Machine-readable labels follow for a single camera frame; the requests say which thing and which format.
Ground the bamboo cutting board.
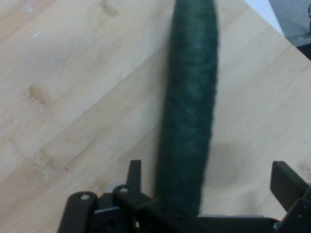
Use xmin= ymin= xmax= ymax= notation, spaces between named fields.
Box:
xmin=0 ymin=0 xmax=311 ymax=233

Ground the dark green toy cucumber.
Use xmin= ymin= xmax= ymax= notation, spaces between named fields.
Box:
xmin=154 ymin=0 xmax=221 ymax=218

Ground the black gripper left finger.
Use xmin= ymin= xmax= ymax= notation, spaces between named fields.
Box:
xmin=57 ymin=159 xmax=156 ymax=233

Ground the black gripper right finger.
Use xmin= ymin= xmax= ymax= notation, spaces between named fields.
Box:
xmin=270 ymin=160 xmax=311 ymax=233

